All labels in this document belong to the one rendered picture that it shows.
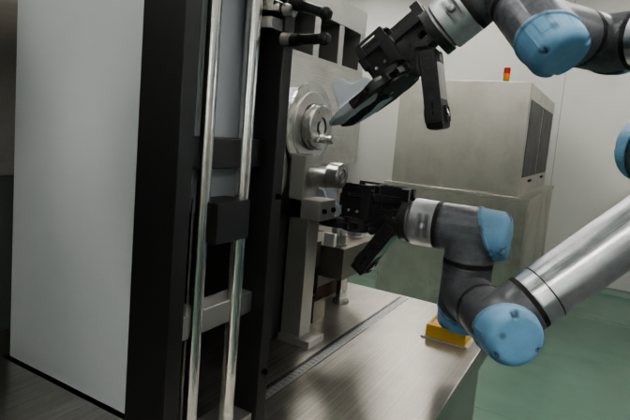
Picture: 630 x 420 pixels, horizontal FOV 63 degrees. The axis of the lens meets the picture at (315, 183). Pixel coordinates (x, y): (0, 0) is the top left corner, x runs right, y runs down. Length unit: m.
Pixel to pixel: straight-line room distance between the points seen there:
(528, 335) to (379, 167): 5.05
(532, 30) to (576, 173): 4.60
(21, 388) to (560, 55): 0.76
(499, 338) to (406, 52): 0.41
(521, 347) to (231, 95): 0.45
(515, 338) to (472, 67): 4.85
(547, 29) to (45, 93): 0.60
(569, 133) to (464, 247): 4.49
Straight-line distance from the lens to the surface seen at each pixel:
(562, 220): 5.29
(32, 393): 0.75
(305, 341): 0.85
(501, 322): 0.68
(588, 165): 5.24
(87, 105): 0.66
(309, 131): 0.82
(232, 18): 0.54
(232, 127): 0.54
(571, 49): 0.68
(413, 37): 0.78
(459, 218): 0.80
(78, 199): 0.67
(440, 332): 0.95
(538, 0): 0.69
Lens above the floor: 1.25
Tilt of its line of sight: 6 degrees down
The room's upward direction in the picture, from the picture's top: 5 degrees clockwise
